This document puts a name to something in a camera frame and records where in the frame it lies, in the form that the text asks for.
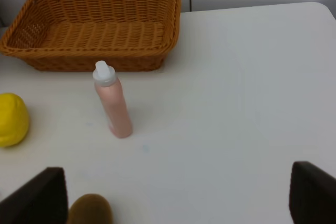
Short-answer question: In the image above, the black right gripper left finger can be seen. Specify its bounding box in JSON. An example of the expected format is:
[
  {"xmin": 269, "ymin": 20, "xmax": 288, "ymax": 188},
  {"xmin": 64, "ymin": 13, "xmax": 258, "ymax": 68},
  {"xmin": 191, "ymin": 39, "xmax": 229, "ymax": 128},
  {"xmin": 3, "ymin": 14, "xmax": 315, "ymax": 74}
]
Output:
[{"xmin": 1, "ymin": 167, "xmax": 68, "ymax": 223}]

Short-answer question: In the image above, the orange wicker basket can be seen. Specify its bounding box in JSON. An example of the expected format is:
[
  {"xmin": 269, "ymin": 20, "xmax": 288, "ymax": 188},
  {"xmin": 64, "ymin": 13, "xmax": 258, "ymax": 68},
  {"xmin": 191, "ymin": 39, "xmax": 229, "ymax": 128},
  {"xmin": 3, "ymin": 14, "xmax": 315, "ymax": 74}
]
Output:
[{"xmin": 1, "ymin": 0, "xmax": 181, "ymax": 72}]

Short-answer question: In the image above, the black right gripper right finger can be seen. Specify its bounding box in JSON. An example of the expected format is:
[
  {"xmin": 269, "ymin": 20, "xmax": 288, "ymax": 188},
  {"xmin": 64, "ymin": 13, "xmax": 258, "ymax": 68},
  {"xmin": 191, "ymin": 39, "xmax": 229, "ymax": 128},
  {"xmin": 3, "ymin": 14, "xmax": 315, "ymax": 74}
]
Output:
[{"xmin": 289, "ymin": 161, "xmax": 335, "ymax": 224}]

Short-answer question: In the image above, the brown kiwi fruit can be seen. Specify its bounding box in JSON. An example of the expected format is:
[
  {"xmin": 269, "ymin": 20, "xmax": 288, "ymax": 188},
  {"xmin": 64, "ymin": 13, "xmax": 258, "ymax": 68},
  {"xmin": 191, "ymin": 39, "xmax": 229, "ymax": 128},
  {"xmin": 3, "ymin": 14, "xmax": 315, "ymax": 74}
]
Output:
[{"xmin": 67, "ymin": 194, "xmax": 113, "ymax": 224}]

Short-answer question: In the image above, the pink lotion bottle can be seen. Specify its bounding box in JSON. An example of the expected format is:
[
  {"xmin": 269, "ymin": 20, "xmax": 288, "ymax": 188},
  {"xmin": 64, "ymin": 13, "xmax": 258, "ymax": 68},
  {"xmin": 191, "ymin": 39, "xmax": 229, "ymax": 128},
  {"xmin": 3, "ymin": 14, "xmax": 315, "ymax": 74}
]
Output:
[{"xmin": 92, "ymin": 60, "xmax": 133, "ymax": 138}]

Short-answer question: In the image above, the yellow lemon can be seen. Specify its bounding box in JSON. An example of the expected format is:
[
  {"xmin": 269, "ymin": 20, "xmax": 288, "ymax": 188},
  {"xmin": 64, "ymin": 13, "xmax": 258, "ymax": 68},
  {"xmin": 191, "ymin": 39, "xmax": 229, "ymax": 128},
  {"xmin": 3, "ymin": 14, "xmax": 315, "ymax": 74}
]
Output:
[{"xmin": 1, "ymin": 93, "xmax": 30, "ymax": 147}]

